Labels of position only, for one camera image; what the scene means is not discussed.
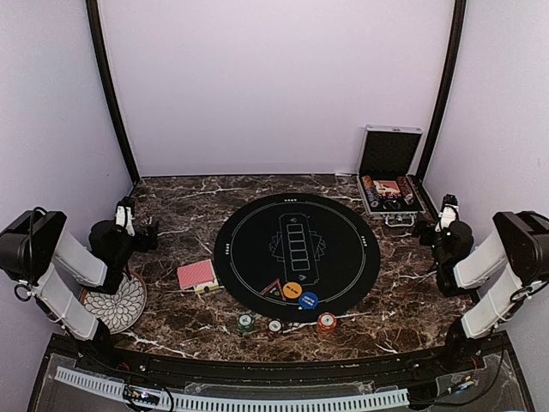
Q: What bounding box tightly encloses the white slotted cable duct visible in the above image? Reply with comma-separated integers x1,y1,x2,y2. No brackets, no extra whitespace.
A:
54,367,410,411

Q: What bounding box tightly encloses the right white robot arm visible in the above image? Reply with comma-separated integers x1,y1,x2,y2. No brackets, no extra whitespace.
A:
413,205,548,373

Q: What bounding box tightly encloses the round black poker mat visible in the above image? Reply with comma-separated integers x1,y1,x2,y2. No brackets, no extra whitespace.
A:
214,193,381,323

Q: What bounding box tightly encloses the floral ceramic plate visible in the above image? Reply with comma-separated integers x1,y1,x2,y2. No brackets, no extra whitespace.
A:
80,272,147,335

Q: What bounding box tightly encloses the red poker chip stack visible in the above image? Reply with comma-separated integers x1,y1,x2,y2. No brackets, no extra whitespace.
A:
317,312,337,338

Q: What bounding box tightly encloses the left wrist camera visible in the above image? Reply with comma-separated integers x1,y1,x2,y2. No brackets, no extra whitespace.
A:
115,197,136,236

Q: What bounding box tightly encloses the aluminium poker chip case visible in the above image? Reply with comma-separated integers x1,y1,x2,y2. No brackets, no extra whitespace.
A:
357,124,425,227

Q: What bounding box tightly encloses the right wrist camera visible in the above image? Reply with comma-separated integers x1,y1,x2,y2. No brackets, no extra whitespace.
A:
435,194,459,233

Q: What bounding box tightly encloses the orange big blind button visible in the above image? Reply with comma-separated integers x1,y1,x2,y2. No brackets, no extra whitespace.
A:
282,282,303,300

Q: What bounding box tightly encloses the blue small blind button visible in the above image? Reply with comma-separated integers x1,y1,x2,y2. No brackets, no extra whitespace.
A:
299,292,319,310

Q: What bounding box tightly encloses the right black frame post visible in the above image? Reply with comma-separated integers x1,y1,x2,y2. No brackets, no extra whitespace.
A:
415,0,467,183

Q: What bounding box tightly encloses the triangular red dealer button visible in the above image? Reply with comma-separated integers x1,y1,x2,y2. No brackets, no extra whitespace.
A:
261,279,286,301

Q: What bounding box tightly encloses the red playing card deck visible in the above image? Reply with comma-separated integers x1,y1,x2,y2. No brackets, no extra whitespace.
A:
177,259,220,294

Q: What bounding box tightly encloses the left black frame post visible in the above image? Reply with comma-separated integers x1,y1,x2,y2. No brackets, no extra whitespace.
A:
85,0,141,186

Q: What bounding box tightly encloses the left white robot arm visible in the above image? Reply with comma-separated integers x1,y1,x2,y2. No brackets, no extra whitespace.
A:
1,206,159,374

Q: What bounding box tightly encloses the black frame post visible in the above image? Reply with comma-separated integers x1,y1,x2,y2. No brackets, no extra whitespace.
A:
85,0,141,186
415,0,467,183

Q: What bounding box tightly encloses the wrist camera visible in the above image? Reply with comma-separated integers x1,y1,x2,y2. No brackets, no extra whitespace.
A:
115,197,136,236
435,194,459,233

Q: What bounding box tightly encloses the green poker chip stack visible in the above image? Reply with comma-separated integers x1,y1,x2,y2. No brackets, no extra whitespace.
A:
237,313,255,335

